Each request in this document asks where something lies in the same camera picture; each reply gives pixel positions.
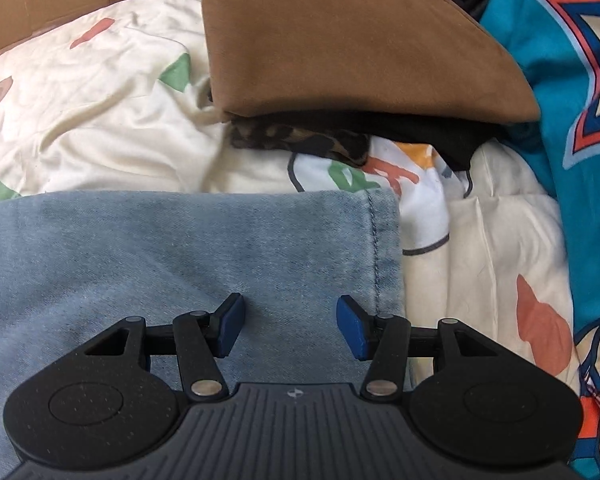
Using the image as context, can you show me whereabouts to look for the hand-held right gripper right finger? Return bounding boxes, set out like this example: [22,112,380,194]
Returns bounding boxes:
[335,295,501,402]

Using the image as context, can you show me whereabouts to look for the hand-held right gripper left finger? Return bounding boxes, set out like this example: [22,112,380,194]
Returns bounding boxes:
[84,292,246,402]

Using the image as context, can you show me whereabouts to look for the light blue denim jeans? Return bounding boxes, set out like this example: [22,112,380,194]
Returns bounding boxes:
[0,187,407,480]

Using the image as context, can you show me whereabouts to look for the leopard print garment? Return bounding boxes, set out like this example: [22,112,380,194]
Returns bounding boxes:
[227,117,372,169]

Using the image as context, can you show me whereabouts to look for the black folded garment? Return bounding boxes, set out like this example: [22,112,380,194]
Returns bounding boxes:
[360,110,507,172]

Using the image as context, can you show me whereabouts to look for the cream bear-print bed sheet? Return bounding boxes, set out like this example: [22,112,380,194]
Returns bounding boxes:
[0,0,582,397]

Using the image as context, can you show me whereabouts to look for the teal printed blanket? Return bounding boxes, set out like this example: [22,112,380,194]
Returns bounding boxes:
[480,0,600,480]

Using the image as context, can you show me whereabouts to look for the brown folded garment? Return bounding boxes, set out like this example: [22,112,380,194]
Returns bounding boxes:
[200,0,541,124]

